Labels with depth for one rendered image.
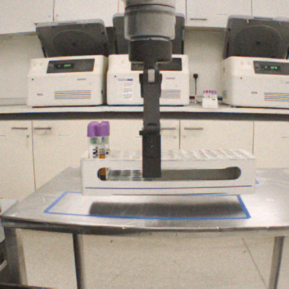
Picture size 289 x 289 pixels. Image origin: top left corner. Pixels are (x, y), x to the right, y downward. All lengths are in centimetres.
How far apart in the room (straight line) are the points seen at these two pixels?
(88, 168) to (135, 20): 25
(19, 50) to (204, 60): 162
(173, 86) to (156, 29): 197
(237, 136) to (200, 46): 94
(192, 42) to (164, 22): 260
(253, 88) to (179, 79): 51
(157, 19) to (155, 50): 5
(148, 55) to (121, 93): 198
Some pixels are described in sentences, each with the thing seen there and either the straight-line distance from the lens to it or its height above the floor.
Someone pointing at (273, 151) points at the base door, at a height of 61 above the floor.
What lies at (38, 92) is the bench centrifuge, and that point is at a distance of 274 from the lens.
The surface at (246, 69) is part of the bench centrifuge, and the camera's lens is 268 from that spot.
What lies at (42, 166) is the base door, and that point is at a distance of 277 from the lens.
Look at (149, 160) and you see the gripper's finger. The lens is 62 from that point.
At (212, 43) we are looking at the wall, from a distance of 326.
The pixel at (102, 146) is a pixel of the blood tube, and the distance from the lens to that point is 64.
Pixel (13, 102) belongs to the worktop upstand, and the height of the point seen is 92.
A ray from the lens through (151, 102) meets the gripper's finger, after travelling 60.
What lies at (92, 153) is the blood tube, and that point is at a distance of 64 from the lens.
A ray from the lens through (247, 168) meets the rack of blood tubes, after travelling 66.
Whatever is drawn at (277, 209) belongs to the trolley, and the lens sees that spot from 68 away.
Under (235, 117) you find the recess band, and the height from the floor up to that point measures 84.
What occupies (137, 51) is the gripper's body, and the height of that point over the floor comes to 108.
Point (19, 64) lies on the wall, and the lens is 347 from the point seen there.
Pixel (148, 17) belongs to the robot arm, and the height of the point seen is 114.
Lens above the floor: 102
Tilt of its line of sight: 8 degrees down
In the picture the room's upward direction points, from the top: straight up
